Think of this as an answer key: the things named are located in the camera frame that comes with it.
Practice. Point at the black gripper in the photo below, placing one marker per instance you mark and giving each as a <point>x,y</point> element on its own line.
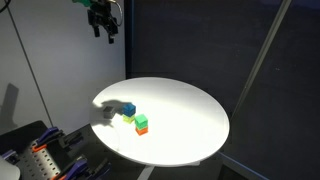
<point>102,15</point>

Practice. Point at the blue block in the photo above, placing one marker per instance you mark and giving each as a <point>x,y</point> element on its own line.
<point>129,109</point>

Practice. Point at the dark grey block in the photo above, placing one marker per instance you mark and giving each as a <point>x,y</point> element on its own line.
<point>108,112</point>

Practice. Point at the yellow-green block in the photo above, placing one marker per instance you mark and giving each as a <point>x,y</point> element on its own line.
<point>128,119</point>

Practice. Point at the green block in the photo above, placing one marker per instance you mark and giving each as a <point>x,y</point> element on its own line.
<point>141,121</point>

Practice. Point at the orange block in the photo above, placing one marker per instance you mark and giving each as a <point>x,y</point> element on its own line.
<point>142,131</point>

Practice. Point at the perforated metal plate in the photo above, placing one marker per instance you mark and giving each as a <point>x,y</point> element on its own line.
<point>36,163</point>

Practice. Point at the grey metal corner pole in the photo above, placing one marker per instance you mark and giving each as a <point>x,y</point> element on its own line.
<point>263,55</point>

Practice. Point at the white rounded object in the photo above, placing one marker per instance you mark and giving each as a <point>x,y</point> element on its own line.
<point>8,170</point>

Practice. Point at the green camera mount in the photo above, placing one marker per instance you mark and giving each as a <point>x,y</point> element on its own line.
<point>82,2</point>

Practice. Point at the blue floor rail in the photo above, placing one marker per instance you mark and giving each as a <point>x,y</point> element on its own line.
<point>241,166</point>

